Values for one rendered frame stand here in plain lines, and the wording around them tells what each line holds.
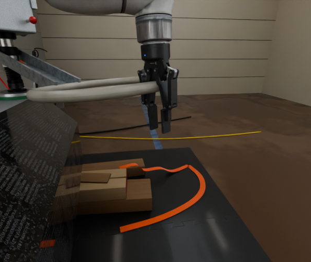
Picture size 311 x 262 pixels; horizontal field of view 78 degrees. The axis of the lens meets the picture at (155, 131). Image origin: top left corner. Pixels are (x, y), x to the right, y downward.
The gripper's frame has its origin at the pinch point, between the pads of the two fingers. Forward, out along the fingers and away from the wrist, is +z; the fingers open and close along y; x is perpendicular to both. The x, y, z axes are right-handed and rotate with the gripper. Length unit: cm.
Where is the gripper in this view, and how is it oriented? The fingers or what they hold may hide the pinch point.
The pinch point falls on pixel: (159, 120)
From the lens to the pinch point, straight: 56.4
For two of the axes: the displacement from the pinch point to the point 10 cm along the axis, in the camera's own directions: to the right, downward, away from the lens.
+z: 0.6, 9.4, 3.4
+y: -7.0, -2.0, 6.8
